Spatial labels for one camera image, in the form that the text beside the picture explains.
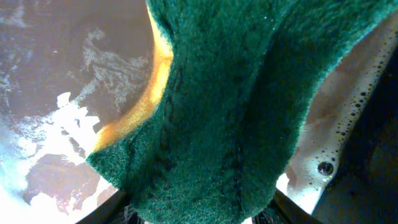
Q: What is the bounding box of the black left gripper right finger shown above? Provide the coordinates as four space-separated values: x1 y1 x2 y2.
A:
252 190 323 224

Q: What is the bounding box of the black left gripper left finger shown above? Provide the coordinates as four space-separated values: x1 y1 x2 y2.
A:
76 190 140 224

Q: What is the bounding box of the metal tray with soapy water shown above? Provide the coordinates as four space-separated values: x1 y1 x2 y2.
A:
1 1 397 223

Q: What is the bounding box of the green and yellow scrub sponge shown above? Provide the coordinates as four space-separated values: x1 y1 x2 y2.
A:
86 0 397 223

